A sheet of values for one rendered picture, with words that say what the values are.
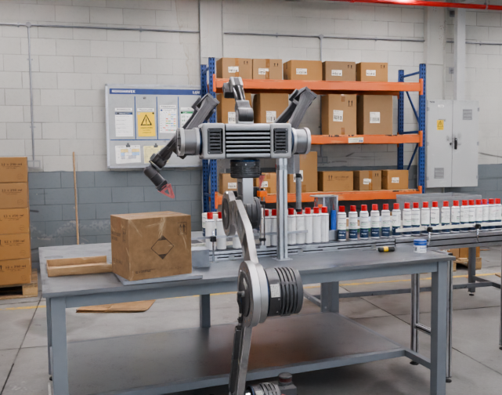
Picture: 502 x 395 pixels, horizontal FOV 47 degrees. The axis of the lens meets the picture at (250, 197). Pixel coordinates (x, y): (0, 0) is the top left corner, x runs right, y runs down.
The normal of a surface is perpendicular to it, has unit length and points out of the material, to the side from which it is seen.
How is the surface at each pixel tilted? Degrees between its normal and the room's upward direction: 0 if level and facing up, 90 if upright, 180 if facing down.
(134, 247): 90
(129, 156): 90
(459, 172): 90
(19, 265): 90
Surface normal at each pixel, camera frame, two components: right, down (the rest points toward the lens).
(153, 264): 0.52, 0.06
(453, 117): 0.25, 0.07
